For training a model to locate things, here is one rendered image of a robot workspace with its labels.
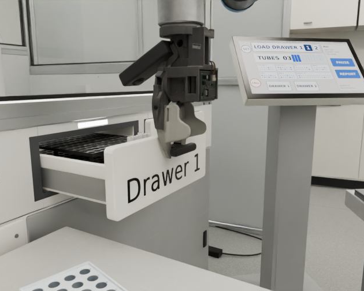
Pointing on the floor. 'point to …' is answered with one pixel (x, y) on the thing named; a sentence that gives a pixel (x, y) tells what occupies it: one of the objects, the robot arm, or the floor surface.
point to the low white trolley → (167, 284)
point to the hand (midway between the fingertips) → (171, 148)
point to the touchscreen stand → (286, 200)
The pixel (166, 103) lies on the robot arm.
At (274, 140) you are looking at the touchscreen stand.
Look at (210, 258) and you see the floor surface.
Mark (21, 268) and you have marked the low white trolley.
